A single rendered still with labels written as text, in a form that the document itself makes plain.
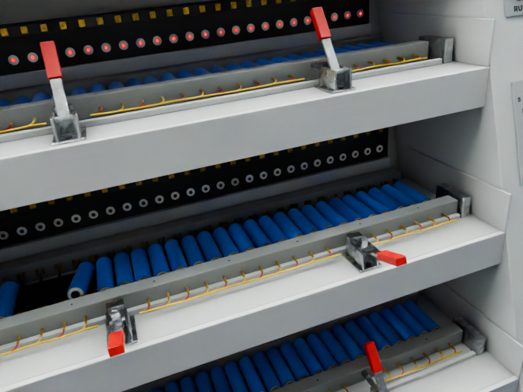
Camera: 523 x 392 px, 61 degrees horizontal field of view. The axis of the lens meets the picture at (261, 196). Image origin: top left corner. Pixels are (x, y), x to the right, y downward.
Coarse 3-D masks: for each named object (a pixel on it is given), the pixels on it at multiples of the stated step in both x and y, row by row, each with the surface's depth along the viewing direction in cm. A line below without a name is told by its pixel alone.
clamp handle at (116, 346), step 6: (114, 312) 42; (114, 318) 42; (120, 318) 42; (114, 324) 41; (120, 324) 41; (114, 330) 40; (120, 330) 39; (114, 336) 38; (120, 336) 37; (108, 342) 37; (114, 342) 36; (120, 342) 36; (108, 348) 35; (114, 348) 36; (120, 348) 36; (114, 354) 36; (120, 354) 36
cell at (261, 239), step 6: (246, 222) 57; (252, 222) 57; (246, 228) 57; (252, 228) 56; (258, 228) 56; (252, 234) 55; (258, 234) 54; (264, 234) 54; (252, 240) 55; (258, 240) 53; (264, 240) 53; (258, 246) 53
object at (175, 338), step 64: (256, 192) 62; (448, 192) 58; (0, 256) 53; (448, 256) 51; (192, 320) 44; (256, 320) 45; (320, 320) 48; (0, 384) 39; (64, 384) 40; (128, 384) 43
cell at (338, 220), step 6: (318, 204) 60; (324, 204) 60; (318, 210) 60; (324, 210) 59; (330, 210) 58; (324, 216) 58; (330, 216) 57; (336, 216) 56; (336, 222) 56; (342, 222) 55; (348, 222) 56
